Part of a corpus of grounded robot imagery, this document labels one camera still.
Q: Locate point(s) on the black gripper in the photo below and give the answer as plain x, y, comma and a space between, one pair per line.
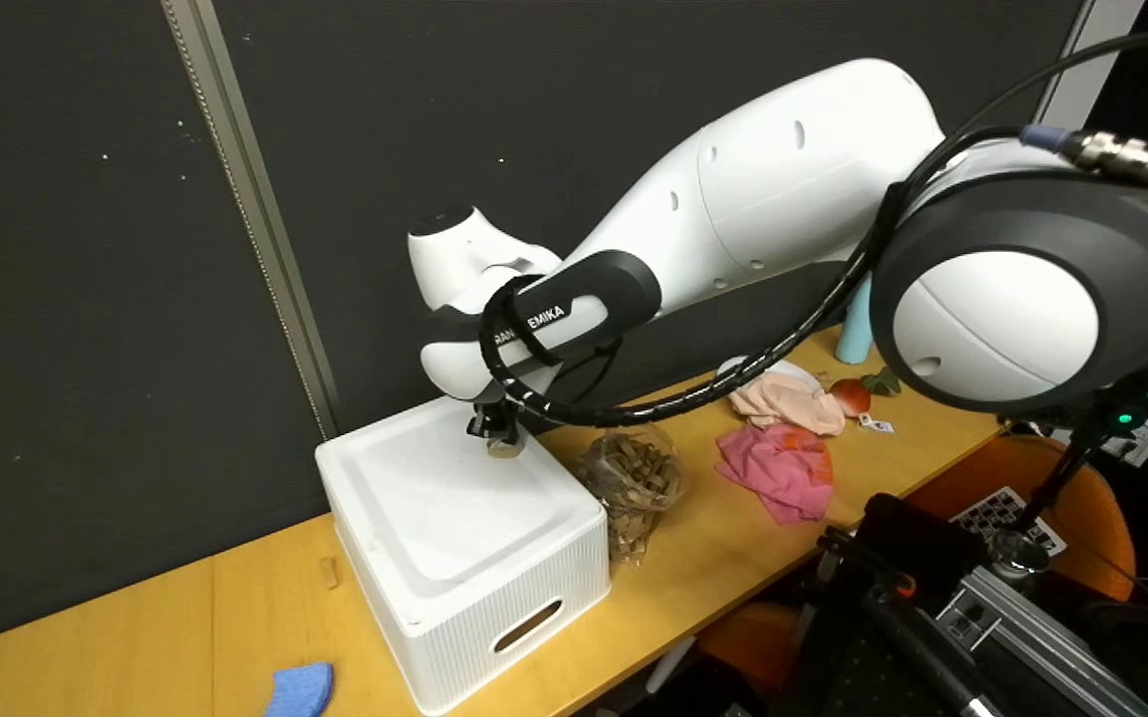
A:
497, 418

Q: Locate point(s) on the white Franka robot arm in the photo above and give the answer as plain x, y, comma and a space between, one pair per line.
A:
759, 171

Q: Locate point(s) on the clear bag of rubber bands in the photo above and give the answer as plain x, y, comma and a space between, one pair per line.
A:
636, 485

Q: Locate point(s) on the white plastic box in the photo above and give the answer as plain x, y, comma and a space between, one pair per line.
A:
440, 531

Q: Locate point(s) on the pale pink folded cloth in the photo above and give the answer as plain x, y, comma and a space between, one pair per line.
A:
796, 398

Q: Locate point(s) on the blue sponge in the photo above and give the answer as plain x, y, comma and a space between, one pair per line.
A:
301, 689

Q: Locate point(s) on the red toy vegetable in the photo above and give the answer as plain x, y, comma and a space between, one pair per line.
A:
852, 396

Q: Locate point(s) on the black white checker card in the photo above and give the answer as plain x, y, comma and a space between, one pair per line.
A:
994, 511

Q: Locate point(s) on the orange plastic chair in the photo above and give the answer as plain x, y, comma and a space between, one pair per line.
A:
1095, 520

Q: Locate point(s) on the aluminium wall profile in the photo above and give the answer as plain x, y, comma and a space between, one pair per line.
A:
1067, 93
249, 200

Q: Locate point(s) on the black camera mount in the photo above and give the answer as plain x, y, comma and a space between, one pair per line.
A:
896, 558

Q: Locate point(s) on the aluminium rail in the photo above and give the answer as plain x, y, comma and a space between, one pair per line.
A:
1025, 639

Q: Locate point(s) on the black tripod with camera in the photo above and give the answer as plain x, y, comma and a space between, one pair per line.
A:
1077, 461

